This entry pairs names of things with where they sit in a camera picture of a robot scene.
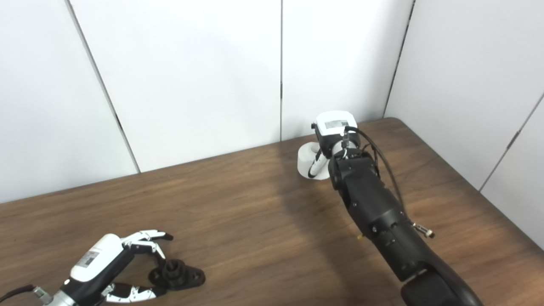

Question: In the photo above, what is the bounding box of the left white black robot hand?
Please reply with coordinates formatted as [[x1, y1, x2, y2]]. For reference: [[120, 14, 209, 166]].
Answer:
[[59, 229, 174, 304]]

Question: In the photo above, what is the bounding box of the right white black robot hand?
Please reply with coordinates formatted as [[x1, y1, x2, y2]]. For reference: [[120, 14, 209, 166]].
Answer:
[[308, 110, 362, 178]]

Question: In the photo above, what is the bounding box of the round white plastic piece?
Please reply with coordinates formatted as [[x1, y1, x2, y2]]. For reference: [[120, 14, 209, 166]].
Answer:
[[297, 142, 336, 181]]

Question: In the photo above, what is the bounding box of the black plastic holder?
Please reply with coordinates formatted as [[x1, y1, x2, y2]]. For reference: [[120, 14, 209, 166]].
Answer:
[[148, 259, 206, 291]]

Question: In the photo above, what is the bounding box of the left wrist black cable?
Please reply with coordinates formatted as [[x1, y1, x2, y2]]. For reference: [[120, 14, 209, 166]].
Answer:
[[0, 284, 43, 302]]

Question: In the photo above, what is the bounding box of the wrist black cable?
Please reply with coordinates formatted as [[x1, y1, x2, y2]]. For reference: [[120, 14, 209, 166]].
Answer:
[[0, 284, 43, 302], [342, 126, 436, 238]]

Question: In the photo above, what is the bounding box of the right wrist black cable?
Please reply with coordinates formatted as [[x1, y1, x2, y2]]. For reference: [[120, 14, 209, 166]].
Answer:
[[342, 126, 436, 238]]

